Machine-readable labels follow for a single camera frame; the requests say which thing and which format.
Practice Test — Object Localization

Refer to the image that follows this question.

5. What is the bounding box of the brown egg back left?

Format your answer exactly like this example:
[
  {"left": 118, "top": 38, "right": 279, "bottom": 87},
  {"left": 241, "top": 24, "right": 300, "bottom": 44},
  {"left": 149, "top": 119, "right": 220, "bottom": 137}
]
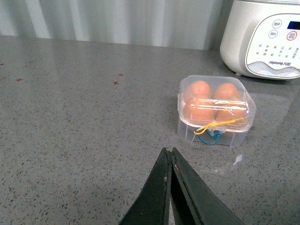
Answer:
[{"left": 183, "top": 81, "right": 211, "bottom": 101}]

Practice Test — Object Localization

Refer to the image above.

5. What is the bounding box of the brown carried egg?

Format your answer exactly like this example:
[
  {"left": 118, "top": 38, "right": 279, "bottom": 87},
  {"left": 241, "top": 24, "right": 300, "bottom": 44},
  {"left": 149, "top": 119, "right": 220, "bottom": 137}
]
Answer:
[{"left": 214, "top": 100, "right": 249, "bottom": 122}]

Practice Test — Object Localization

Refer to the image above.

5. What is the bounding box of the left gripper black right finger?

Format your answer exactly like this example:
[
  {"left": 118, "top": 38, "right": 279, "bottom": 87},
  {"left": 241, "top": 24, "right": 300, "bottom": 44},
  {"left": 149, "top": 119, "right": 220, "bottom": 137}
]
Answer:
[{"left": 171, "top": 148, "right": 244, "bottom": 225}]

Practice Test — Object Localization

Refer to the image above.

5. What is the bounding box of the brown egg back right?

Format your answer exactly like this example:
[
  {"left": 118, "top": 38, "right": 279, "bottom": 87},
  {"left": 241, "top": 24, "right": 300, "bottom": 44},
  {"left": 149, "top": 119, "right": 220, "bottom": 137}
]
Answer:
[{"left": 212, "top": 83, "right": 240, "bottom": 100}]

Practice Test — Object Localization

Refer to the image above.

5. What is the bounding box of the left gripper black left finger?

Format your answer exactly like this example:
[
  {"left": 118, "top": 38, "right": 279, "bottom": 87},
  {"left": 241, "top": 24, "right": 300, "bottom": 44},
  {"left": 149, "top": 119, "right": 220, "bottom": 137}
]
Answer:
[{"left": 120, "top": 148, "right": 172, "bottom": 225}]

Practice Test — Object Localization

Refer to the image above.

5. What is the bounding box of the white electric cooker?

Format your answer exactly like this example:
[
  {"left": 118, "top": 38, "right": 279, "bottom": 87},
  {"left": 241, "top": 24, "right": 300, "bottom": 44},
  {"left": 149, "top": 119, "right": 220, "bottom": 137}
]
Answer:
[{"left": 220, "top": 0, "right": 300, "bottom": 80}]

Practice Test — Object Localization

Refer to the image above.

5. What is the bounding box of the blue rubber band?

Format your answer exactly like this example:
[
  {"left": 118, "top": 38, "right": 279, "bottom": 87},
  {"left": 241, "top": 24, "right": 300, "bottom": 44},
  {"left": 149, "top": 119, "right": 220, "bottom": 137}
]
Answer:
[{"left": 193, "top": 127, "right": 225, "bottom": 145}]

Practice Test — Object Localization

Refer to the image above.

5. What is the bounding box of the brown egg front left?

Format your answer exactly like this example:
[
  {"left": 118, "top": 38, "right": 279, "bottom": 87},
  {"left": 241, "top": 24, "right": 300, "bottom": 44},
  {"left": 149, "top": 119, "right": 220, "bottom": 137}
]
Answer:
[{"left": 183, "top": 98, "right": 215, "bottom": 123}]

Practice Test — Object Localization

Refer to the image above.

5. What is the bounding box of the clear plastic egg box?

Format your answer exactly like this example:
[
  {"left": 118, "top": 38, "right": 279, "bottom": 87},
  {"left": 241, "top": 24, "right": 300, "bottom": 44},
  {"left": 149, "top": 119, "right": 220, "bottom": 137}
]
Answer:
[{"left": 178, "top": 75, "right": 256, "bottom": 147}]

